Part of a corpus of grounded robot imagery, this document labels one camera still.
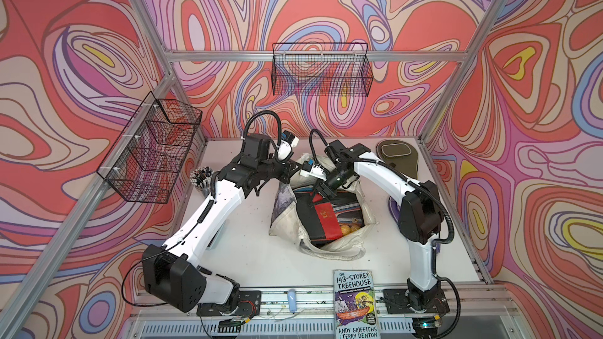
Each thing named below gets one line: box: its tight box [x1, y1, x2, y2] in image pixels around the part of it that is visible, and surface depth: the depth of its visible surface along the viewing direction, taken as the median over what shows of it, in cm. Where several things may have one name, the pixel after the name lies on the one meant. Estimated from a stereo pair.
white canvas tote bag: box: [269, 153, 378, 260], surface depth 71 cm
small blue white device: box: [287, 288, 297, 314], surface depth 73 cm
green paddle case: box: [376, 139, 419, 180], surface depth 113 cm
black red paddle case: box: [293, 186, 365, 245], surface depth 78 cm
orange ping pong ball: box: [340, 224, 351, 237], surface depth 76 cm
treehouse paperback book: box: [332, 269, 381, 339], surface depth 72 cm
